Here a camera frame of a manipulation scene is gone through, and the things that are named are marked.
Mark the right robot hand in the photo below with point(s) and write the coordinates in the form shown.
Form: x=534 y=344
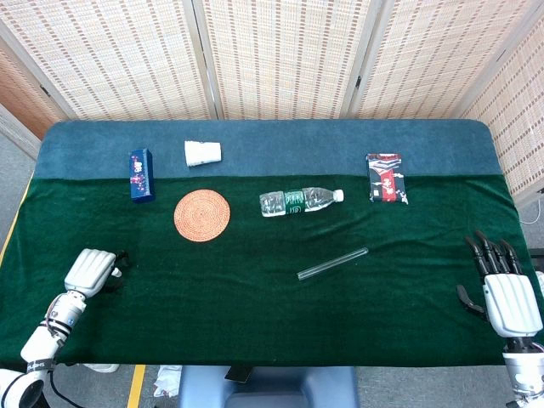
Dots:
x=510 y=304

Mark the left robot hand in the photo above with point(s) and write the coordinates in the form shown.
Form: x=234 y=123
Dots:
x=89 y=272

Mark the clear glass tube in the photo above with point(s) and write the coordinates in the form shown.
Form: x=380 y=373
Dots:
x=333 y=263

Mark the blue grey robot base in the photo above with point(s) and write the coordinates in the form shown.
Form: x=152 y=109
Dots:
x=268 y=389

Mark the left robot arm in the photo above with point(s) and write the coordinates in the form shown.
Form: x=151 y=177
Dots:
x=42 y=344

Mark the white floor object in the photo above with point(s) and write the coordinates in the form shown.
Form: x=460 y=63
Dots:
x=540 y=280

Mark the white shoe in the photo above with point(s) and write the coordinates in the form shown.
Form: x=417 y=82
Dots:
x=102 y=367

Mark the blue printed box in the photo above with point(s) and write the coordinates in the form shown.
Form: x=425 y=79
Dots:
x=141 y=178

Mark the round woven coaster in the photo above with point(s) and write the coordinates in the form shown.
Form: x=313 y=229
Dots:
x=202 y=216

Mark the crumpled white cloth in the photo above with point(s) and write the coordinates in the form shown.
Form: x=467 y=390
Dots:
x=166 y=380

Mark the white paper cup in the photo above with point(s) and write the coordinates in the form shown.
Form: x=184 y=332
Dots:
x=203 y=153

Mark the green velvet cloth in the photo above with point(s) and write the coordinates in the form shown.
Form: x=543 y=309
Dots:
x=255 y=306

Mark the black red printed packet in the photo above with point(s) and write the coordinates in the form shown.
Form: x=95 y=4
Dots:
x=387 y=180

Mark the beige woven screen panel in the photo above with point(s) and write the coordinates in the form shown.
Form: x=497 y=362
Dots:
x=285 y=55
x=119 y=55
x=518 y=127
x=433 y=55

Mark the flat black object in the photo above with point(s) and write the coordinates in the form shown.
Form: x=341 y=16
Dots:
x=238 y=374

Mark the clear plastic water bottle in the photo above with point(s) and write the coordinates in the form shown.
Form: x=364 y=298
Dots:
x=293 y=203

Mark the blue table cloth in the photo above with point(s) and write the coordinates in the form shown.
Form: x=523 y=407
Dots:
x=276 y=144

